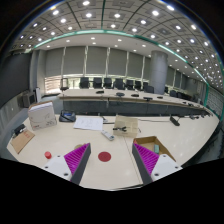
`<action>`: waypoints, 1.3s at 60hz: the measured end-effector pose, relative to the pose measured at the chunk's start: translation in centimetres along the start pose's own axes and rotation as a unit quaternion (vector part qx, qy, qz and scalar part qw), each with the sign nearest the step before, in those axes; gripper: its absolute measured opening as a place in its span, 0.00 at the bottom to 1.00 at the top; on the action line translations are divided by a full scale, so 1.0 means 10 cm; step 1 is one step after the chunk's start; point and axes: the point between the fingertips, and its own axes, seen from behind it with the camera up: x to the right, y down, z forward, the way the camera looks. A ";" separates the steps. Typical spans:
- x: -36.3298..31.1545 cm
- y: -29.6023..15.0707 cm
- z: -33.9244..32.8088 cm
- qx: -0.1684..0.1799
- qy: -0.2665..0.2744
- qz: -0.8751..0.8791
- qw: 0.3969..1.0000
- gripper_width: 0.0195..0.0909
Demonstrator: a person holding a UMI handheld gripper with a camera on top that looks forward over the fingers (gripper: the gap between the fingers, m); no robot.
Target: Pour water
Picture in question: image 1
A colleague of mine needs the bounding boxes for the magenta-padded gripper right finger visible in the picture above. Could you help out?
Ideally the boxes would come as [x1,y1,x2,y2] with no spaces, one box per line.
[131,142,184,185]

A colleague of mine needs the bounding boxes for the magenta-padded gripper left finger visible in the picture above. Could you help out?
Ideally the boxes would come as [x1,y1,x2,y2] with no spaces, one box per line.
[42,142,92,186]

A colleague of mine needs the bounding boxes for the open brown cardboard box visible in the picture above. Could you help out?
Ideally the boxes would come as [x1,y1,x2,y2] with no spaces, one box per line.
[133,135,177,163]

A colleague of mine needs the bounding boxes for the flat round red coaster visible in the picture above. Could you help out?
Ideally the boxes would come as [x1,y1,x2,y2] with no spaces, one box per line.
[97,151,112,163]

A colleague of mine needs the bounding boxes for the white printed paper sheet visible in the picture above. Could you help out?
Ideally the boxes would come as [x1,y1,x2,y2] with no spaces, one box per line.
[72,115,104,132]

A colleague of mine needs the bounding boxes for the white remote control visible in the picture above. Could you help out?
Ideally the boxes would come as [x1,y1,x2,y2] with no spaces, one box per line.
[100,129,116,142]

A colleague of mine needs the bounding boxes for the black binder clip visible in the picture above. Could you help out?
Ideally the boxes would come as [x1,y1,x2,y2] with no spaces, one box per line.
[112,125,128,133]

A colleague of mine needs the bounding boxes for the black desk telephone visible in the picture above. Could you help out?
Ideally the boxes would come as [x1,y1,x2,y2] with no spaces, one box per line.
[58,109,77,123]

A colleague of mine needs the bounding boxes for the black desk microphone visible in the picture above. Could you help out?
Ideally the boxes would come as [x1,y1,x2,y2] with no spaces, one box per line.
[169,114,181,127]

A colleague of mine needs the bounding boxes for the white cardboard box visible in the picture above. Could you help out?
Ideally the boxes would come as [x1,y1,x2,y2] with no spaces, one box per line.
[27,101,58,131]

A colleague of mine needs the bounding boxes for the flat brown cardboard sheet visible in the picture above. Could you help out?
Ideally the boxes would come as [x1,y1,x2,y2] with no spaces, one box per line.
[9,129,36,155]

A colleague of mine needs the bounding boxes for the small black desk device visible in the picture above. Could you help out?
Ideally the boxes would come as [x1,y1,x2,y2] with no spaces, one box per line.
[12,123,27,138]

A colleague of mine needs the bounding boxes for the dark grey cabinet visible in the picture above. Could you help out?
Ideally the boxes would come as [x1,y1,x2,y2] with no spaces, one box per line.
[17,91,37,109]

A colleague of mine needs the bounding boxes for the row of black office chairs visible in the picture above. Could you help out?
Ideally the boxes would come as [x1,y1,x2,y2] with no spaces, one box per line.
[59,76,201,101]

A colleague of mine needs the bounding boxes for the round ceiling lights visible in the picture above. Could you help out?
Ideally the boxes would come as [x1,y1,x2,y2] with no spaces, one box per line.
[13,0,221,81]

